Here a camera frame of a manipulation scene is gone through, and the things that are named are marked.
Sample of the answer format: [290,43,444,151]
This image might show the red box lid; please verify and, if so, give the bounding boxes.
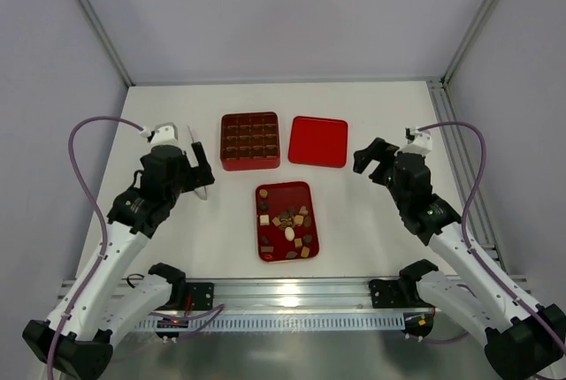
[287,116,348,168]

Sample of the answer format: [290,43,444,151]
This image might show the red rectangular tray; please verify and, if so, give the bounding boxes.
[255,181,320,263]

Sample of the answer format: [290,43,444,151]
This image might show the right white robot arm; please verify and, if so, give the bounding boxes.
[353,137,565,379]

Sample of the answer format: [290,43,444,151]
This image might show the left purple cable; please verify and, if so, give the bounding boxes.
[46,116,149,380]

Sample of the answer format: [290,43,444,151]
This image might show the slotted cable duct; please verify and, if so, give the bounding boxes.
[134,311,405,334]

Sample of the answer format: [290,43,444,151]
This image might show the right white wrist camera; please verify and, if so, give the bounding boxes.
[398,127,433,156]

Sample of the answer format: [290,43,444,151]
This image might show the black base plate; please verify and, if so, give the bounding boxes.
[183,281,215,312]
[368,279,405,309]

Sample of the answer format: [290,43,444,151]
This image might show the aluminium front rail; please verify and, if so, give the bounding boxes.
[161,277,374,314]

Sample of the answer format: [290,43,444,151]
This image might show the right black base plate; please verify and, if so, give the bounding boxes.
[368,279,405,309]

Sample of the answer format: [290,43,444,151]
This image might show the white oval chocolate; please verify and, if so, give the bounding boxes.
[285,227,294,241]

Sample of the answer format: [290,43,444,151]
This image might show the right aluminium frame rails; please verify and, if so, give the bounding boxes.
[426,80,506,270]

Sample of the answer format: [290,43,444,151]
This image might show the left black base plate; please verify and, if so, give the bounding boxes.
[183,281,215,312]

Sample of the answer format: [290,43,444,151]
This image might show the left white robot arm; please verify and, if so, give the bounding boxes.
[22,141,215,379]

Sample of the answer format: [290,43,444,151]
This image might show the red compartment chocolate box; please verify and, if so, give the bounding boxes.
[219,111,281,171]

